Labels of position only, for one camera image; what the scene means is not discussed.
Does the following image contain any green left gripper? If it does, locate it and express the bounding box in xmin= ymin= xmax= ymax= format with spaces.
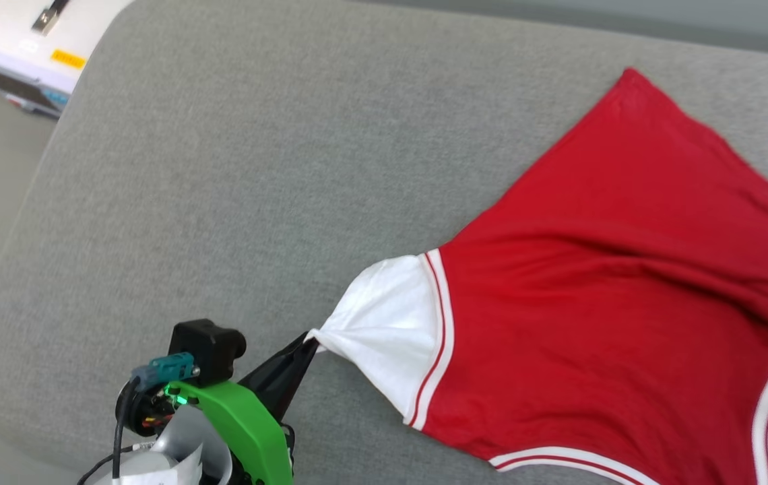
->
xmin=167 ymin=332 xmax=321 ymax=485

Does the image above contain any red and white garment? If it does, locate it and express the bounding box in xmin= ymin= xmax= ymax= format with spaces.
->
xmin=305 ymin=67 xmax=768 ymax=485

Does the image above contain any white partition panel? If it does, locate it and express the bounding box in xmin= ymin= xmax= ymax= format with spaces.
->
xmin=350 ymin=0 xmax=768 ymax=60

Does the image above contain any teal connector with black cable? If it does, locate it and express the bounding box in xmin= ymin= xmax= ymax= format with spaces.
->
xmin=112 ymin=352 xmax=196 ymax=480

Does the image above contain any white equipment box with handle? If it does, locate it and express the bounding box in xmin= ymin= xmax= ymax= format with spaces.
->
xmin=0 ymin=0 xmax=135 ymax=121

